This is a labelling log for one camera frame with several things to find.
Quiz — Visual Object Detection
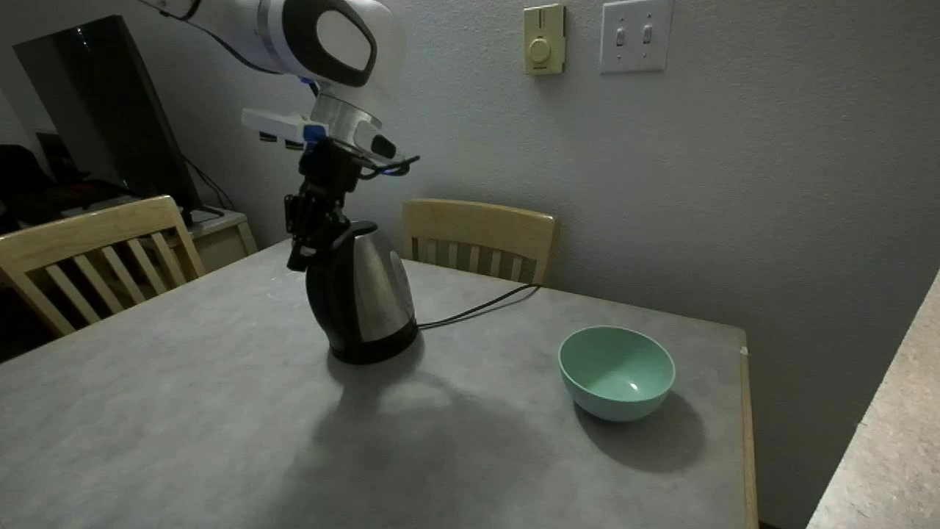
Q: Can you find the small beige side table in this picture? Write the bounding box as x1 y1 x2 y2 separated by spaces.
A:
185 203 258 277

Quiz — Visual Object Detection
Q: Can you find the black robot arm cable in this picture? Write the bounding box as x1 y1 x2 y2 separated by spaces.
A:
144 0 323 96

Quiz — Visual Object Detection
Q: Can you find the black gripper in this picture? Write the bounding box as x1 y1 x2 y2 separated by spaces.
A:
286 139 368 274

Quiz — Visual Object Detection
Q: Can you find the stainless steel electric kettle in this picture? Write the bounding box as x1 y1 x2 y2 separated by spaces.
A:
304 216 424 368

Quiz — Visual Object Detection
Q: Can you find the light wooden slat-back chair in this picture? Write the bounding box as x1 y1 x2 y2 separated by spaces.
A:
401 197 562 287
0 190 208 340

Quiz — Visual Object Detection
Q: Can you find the grey speckled countertop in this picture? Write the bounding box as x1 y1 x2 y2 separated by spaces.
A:
805 274 940 529

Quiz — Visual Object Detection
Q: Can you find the black kettle power cord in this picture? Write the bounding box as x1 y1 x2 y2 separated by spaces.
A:
414 280 543 331

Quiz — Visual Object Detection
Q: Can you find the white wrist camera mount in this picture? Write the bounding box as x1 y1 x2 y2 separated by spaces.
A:
241 103 333 152

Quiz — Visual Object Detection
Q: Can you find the beige wall dial control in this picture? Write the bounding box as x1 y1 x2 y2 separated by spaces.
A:
520 3 571 78

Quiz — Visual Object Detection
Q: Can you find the teal ceramic bowl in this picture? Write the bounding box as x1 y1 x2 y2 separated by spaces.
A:
556 322 678 425

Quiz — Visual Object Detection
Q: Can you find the white double light switch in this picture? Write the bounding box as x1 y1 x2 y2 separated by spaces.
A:
596 0 675 78

